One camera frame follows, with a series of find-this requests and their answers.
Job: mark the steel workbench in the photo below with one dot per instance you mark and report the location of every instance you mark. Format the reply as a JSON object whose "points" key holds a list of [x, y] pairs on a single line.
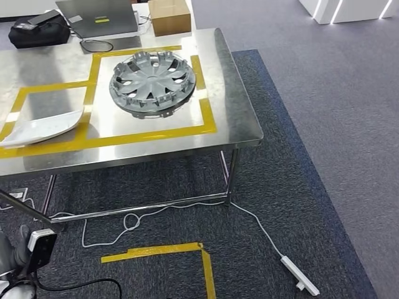
{"points": [[230, 103]]}

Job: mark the silver laptop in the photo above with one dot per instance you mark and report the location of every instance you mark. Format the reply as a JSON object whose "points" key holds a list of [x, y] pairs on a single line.
{"points": [[100, 16]]}

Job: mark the white curved plastic panel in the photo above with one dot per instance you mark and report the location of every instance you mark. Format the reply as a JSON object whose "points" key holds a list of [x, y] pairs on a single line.
{"points": [[43, 128]]}

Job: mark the grey plastic wheel hubcap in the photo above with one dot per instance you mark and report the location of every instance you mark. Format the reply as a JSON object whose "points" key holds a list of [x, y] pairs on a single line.
{"points": [[150, 80]]}

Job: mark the white plinth with light strips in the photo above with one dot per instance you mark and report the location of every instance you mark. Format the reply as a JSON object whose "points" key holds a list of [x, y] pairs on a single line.
{"points": [[352, 10]]}

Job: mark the black bag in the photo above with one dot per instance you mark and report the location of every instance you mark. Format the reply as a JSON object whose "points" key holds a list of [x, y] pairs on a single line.
{"points": [[37, 35]]}

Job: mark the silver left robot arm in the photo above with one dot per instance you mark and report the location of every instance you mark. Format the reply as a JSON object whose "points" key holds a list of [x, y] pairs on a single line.
{"points": [[6, 251]]}

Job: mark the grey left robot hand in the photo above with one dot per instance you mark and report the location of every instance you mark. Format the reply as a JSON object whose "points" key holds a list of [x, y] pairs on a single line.
{"points": [[22, 245]]}

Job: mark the dark smartphone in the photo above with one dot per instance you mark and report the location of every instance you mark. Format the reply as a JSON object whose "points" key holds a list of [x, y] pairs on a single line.
{"points": [[43, 17]]}

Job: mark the white power strip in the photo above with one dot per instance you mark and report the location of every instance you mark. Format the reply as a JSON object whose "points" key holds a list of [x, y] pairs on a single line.
{"points": [[299, 274]]}

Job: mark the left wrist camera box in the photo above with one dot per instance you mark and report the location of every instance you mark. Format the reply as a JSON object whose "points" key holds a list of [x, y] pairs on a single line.
{"points": [[41, 247]]}

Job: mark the brown cardboard box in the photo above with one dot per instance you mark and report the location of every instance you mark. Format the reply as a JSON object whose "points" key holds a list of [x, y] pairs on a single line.
{"points": [[170, 18]]}

